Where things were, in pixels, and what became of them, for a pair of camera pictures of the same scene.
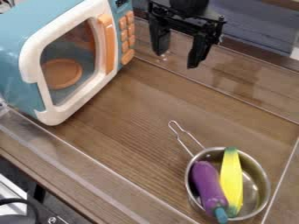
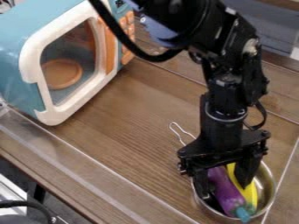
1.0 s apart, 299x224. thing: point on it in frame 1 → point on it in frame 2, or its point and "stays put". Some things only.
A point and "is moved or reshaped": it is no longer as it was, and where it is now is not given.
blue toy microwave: x=62 y=49 stays put
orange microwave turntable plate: x=62 y=73 stays put
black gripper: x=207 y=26 → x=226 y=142
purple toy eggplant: x=209 y=180 is moved or reshaped
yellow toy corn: x=231 y=182 → x=250 y=191
